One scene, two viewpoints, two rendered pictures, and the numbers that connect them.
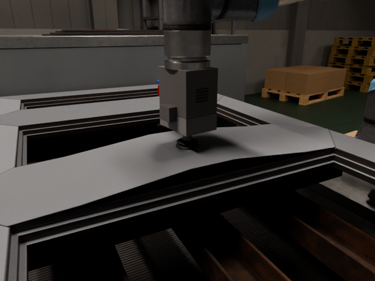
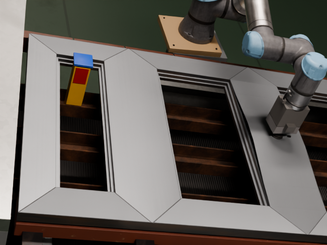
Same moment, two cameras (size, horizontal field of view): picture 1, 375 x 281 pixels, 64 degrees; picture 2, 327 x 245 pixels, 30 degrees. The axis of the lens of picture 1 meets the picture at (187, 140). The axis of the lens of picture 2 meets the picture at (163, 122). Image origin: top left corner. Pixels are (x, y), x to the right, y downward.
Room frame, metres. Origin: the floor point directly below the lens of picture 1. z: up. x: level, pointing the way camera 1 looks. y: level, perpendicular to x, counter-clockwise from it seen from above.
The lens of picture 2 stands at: (0.69, 1.57, 2.03)
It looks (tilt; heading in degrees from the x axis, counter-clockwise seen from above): 40 degrees down; 276
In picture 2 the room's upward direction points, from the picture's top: 21 degrees clockwise
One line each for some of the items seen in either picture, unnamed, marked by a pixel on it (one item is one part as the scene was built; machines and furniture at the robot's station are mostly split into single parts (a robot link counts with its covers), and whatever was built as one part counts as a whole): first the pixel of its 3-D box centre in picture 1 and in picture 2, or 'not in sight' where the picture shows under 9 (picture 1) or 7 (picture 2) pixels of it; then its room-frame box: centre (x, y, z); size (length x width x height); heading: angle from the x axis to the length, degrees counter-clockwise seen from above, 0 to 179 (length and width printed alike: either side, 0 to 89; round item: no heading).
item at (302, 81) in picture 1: (304, 82); not in sight; (5.21, -2.04, 0.24); 1.32 x 0.95 x 0.47; 122
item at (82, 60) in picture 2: not in sight; (82, 61); (1.15, 0.08, 0.88); 0.06 x 0.06 x 0.02; 27
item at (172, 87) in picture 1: (181, 95); (289, 115); (0.50, 0.01, 0.96); 0.10 x 0.09 x 0.16; 125
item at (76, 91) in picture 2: not in sight; (77, 86); (1.15, 0.08, 0.78); 0.05 x 0.05 x 0.19; 27
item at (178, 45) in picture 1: (186, 45); (298, 94); (0.50, 0.00, 1.04); 0.08 x 0.08 x 0.05
